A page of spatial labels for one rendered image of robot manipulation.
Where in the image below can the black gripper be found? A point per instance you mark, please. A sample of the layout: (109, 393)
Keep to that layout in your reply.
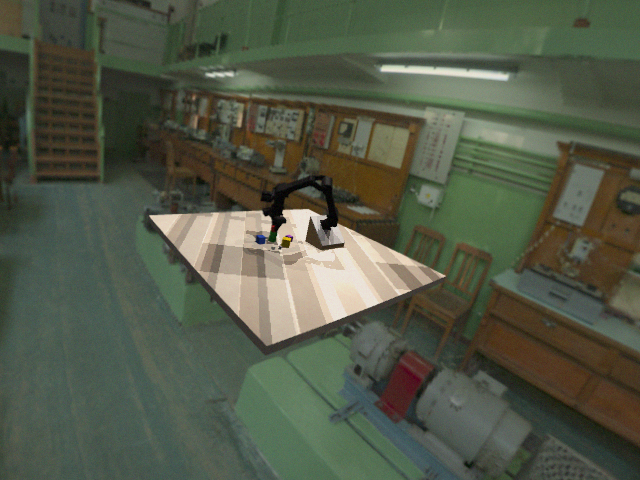
(277, 218)

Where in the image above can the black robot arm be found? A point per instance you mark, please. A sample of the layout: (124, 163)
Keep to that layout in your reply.
(282, 190)

